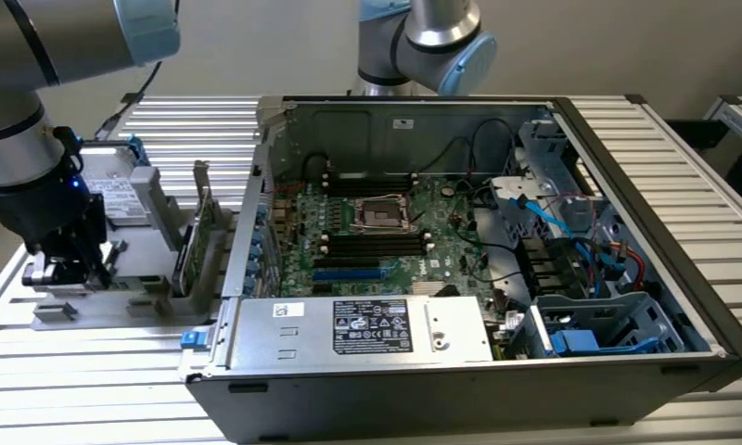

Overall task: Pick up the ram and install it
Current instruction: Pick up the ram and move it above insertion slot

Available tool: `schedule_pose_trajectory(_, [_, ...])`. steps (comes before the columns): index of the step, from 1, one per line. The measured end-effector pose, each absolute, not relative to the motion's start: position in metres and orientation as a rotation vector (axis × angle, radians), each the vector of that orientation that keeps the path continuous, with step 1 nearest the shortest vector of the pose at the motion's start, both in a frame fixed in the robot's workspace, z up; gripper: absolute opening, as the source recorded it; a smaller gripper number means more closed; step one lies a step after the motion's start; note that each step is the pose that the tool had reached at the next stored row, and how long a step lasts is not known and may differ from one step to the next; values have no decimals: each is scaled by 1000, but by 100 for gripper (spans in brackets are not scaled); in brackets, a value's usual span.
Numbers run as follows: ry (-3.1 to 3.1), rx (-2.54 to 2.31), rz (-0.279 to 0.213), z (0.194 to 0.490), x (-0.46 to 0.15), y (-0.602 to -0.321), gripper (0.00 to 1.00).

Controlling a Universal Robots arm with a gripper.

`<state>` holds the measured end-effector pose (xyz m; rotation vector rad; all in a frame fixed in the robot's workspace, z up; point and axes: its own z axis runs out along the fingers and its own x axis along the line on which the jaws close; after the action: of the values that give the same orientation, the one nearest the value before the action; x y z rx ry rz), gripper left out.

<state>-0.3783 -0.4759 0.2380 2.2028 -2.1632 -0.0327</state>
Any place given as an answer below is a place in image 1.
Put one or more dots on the green motherboard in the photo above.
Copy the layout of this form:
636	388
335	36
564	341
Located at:
445	241

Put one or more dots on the grey metal disk bay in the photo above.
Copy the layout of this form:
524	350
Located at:
545	153

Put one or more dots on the black RAM slot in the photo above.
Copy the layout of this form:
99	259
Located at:
371	192
371	186
377	247
371	176
377	253
371	181
377	235
377	241

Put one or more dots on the CPU socket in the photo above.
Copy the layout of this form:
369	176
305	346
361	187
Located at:
381	214

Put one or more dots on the open black PC case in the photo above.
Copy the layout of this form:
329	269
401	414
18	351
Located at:
409	408

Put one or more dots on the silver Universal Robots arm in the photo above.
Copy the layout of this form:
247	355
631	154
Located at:
12	46

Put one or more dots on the grey parts rack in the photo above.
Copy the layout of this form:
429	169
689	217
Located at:
99	310

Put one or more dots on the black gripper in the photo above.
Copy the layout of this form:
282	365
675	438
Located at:
43	218

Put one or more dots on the silver hard disk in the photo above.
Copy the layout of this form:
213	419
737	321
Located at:
120	194

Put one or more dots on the blue expansion slot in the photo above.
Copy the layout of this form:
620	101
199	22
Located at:
349	276

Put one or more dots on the blue case latch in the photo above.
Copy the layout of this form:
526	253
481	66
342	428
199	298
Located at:
192	337

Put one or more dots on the grey power supply unit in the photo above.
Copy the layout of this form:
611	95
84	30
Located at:
315	338

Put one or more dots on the black expansion slot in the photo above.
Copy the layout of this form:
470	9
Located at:
343	263

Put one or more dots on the silver chipset heatsink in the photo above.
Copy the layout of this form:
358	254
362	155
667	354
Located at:
430	288

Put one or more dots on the green graphics card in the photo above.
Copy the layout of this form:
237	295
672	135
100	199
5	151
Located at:
200	232

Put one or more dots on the round coin battery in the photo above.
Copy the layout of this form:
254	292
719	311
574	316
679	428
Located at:
449	190

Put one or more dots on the grey drive cage blue latch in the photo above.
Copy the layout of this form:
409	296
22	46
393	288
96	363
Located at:
625	320

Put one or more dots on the green RAM stick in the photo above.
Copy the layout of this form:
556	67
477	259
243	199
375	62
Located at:
138	283

